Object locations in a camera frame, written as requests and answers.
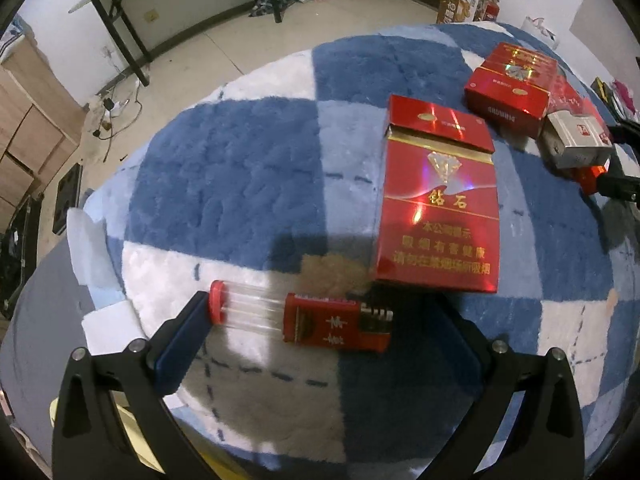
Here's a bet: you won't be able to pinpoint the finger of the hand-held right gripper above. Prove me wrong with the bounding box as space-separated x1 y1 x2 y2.
612 122 640 144
597 156 640 202

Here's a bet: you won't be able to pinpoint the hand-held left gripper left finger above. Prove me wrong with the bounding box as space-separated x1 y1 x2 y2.
51 291 216 480

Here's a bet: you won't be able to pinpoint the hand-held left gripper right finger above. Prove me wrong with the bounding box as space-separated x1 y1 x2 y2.
420 292 586 480

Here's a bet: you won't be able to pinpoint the white red cigarette pack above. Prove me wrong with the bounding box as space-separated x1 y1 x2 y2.
539 111 614 170

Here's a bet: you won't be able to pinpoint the red gold-print cigarette box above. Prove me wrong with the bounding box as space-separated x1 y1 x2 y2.
464 42 559 139

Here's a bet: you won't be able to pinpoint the red diamond-print cigarette pack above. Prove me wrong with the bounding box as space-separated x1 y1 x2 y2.
372 94 502 295

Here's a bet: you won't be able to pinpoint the red case with clear tube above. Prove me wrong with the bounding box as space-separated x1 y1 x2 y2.
209 280 396 355

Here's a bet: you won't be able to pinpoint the pink and black packets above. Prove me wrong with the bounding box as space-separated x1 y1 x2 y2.
590 77 640 126

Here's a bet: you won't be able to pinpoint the white folded cloth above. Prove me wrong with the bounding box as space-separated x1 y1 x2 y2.
66 207 146 356

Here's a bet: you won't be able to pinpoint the white bag with pattern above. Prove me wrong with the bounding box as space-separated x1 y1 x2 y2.
522 14 560 48

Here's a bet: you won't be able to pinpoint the black floor mat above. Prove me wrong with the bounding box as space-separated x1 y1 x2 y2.
52 162 84 236

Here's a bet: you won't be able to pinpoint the blue white checkered blanket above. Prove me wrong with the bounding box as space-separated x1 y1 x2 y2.
82 20 640 480

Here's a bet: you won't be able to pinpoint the wooden cabinet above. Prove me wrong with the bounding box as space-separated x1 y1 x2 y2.
0 35 83 221

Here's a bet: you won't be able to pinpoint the dark clothes heap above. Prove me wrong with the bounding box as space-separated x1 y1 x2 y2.
249 0 297 18

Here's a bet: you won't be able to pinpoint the black frame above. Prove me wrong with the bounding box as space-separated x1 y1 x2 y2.
0 195 43 321

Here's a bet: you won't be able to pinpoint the power strip with cables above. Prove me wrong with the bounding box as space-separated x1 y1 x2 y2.
91 80 146 163

